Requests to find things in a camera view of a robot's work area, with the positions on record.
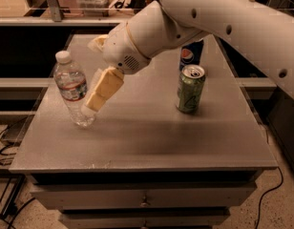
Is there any round metal drawer knob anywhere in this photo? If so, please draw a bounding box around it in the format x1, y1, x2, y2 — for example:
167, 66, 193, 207
140, 198, 150, 208

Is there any blue pepsi soda can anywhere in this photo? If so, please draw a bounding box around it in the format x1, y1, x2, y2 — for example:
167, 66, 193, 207
179, 40, 204, 70

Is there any clear plastic water bottle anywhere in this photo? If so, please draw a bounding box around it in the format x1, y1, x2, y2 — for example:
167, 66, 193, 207
53, 51, 95, 128

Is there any grey drawer cabinet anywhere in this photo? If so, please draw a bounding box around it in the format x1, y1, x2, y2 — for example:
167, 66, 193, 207
10, 36, 277, 229

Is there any black cable right floor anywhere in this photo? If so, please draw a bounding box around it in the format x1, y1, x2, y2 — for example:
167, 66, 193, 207
254, 165, 284, 229

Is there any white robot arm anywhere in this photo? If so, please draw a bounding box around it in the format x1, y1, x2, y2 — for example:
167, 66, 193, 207
81, 0, 294, 116

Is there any black cables left floor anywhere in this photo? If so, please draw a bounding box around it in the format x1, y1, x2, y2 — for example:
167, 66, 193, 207
0, 117, 36, 229

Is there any grey metal shelf rack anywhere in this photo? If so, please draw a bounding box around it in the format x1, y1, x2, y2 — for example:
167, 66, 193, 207
0, 0, 294, 31

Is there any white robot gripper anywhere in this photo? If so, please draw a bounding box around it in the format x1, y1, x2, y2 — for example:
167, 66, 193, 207
81, 23, 151, 116

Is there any green soda can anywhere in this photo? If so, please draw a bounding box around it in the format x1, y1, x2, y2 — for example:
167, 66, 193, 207
176, 65, 206, 114

